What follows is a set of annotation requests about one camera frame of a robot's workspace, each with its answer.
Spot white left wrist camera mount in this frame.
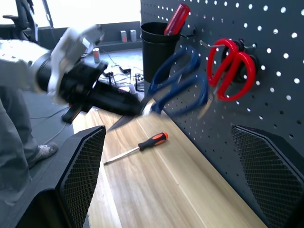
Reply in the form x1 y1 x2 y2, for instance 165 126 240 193
47 24 105 102

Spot black pegboard hook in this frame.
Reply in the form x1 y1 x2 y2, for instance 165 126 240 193
179 27 198 39

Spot black cable tangle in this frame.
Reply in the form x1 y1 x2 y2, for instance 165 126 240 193
99 63 145 93

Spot silver pegboard hook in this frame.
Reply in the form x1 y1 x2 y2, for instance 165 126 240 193
199 39 227 48

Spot thin grey floor cable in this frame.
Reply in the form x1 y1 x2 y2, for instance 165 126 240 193
30 106 70 144

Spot red handled scissors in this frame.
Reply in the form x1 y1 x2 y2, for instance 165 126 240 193
197 38 257 119

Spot black office chair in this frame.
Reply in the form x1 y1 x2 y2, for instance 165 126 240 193
0 0 39 41

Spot dark grey pegboard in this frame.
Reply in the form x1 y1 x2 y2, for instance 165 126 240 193
139 0 304 228

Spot red tool handle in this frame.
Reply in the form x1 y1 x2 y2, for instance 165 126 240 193
163 3 191 36

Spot blue handled scissors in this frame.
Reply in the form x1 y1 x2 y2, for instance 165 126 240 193
106 45 211 133

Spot orange black handled screwdriver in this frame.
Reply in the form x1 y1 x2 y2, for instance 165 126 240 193
103 132 169 165

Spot black plastic cup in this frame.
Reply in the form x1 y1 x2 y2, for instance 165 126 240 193
140 21 181 44

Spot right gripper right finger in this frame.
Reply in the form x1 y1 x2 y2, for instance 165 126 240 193
231 124 304 228

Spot black cup holder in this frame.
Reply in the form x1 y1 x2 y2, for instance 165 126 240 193
140 35 181 84

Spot person leg grey trousers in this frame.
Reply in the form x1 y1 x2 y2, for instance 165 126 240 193
0 58 40 207

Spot grey sneaker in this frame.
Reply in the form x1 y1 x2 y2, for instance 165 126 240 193
28 142 59 170

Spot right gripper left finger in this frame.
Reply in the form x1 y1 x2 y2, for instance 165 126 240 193
0 125 107 228

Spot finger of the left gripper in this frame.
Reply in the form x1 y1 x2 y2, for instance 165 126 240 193
88 88 143 117
93 80 138 101

